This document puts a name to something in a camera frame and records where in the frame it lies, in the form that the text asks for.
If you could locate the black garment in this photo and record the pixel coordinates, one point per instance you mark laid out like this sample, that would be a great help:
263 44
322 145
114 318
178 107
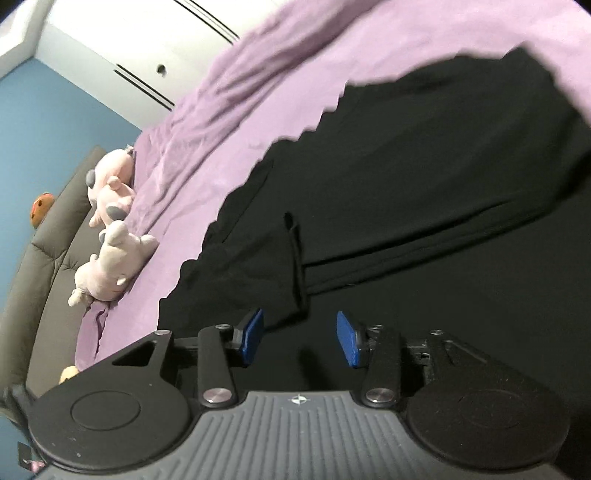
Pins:
406 184

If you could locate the white plush toy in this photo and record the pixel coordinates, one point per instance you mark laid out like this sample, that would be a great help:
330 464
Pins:
113 267

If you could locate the grey-green pillow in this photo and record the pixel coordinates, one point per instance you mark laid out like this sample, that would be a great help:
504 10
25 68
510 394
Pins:
46 277

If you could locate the pink plush toy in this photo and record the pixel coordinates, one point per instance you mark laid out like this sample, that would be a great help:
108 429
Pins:
111 180

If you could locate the white wardrobe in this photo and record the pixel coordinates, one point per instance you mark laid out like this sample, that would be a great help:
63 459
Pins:
138 41

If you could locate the orange plush toy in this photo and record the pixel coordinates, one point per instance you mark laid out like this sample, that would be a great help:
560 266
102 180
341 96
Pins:
40 208

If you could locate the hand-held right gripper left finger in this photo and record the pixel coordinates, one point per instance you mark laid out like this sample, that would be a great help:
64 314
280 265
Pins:
252 338

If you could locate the purple blanket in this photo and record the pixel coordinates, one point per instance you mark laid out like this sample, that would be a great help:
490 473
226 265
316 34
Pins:
258 92

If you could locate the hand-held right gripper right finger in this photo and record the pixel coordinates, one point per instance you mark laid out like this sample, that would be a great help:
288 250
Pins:
347 339

